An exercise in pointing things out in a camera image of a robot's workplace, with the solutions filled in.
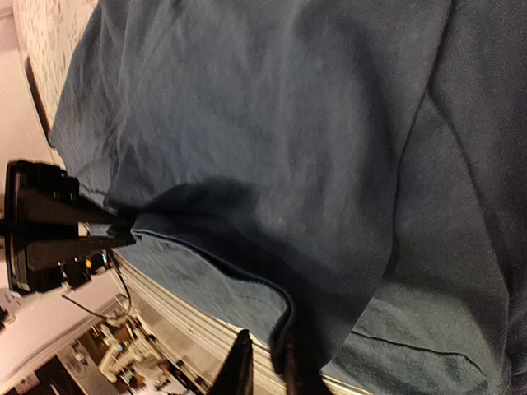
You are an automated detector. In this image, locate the floral patterned table cloth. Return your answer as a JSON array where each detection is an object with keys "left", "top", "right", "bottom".
[{"left": 12, "top": 0, "right": 97, "bottom": 133}]

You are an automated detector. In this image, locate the aluminium front rail base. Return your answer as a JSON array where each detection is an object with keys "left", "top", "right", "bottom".
[{"left": 115, "top": 253, "right": 370, "bottom": 394}]

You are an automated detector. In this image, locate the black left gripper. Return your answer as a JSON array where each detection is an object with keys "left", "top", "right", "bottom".
[{"left": 3, "top": 160, "right": 136, "bottom": 295}]

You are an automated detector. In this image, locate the teal blue garment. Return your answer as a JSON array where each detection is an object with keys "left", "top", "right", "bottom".
[{"left": 49, "top": 1, "right": 526, "bottom": 394}]

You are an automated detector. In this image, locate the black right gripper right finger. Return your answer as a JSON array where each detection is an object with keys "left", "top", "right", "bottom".
[{"left": 284, "top": 333, "right": 325, "bottom": 395}]

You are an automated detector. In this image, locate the background robot workstation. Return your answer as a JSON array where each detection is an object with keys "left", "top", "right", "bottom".
[{"left": 0, "top": 287, "right": 207, "bottom": 395}]

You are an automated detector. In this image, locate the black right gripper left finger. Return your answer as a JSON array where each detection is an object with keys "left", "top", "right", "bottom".
[{"left": 212, "top": 329, "right": 254, "bottom": 395}]

